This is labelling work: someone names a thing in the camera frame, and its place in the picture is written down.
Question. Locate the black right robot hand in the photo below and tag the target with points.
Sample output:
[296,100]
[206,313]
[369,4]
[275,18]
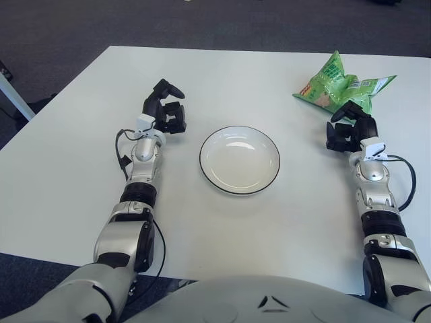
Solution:
[357,129]

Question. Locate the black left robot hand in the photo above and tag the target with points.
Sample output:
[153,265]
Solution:
[170,116]

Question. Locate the green snack chip bag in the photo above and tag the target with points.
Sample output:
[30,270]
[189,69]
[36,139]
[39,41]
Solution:
[330,87]

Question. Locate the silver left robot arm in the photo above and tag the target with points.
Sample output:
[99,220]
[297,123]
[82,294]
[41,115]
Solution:
[121,242]

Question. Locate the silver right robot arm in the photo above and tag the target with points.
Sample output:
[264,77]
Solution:
[373,175]

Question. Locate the white plate with black rim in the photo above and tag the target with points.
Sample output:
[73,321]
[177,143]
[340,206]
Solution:
[239,161]

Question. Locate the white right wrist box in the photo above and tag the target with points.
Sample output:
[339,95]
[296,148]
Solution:
[372,149]

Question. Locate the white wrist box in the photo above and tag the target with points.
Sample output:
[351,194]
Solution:
[144,120]
[372,149]

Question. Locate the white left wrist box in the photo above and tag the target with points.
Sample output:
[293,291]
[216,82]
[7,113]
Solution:
[144,120]

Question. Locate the white table leg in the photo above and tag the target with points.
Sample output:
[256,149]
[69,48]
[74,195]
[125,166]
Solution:
[17,97]

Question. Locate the black object on floor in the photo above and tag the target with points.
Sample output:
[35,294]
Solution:
[5,70]

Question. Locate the grey robot torso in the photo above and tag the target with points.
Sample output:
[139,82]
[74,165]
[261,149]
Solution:
[235,303]

